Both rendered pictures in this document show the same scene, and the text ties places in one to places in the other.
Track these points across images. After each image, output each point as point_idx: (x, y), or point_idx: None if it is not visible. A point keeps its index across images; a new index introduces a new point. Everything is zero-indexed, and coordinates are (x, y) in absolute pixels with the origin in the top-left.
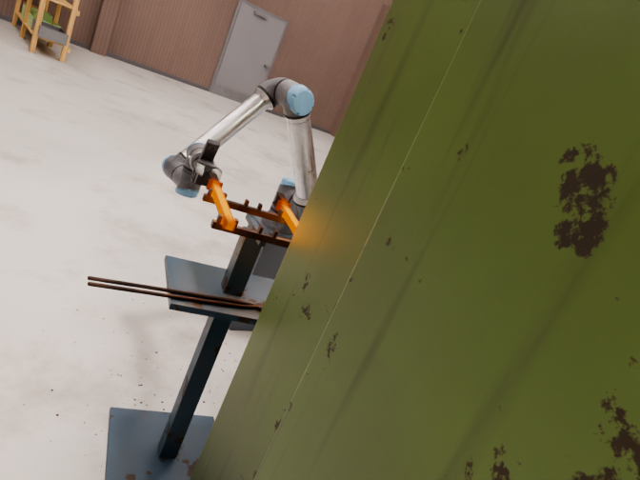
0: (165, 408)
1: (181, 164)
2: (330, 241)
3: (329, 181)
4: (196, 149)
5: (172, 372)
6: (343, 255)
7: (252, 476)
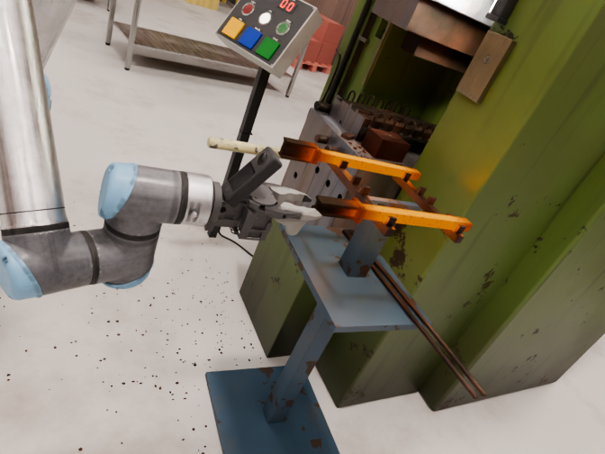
0: (203, 424)
1: (84, 243)
2: (540, 167)
3: (540, 127)
4: (185, 189)
5: (128, 422)
6: (555, 169)
7: (462, 306)
